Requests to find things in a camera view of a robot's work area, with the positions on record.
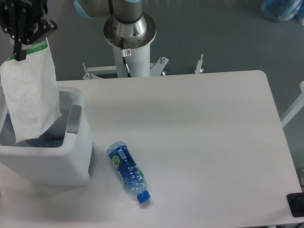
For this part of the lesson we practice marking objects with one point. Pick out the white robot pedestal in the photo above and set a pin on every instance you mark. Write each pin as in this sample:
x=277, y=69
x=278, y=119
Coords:
x=138, y=62

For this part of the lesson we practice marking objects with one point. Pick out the white trash can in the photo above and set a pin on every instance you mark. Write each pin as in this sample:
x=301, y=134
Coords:
x=70, y=164

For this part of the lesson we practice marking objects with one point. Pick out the blue label plastic bottle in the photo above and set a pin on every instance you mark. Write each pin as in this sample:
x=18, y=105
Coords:
x=131, y=175

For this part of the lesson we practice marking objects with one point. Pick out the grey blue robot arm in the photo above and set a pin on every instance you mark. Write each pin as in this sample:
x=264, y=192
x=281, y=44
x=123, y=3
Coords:
x=130, y=25

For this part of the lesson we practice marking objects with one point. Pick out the white pedestal base frame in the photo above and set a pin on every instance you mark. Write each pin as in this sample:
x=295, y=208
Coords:
x=156, y=69

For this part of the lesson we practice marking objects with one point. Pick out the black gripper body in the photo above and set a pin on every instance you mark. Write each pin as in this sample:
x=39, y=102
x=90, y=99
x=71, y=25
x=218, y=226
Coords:
x=39, y=25

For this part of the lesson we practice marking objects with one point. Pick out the black device at table edge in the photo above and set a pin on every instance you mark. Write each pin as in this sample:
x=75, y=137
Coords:
x=296, y=204

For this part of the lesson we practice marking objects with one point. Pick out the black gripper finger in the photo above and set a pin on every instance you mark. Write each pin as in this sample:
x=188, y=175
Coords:
x=23, y=29
x=18, y=55

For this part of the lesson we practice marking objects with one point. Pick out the blue plastic bag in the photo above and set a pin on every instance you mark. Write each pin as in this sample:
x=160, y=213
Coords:
x=280, y=10

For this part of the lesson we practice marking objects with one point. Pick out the white frame bar right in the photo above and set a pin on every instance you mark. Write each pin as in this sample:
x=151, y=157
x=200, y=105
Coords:
x=294, y=108

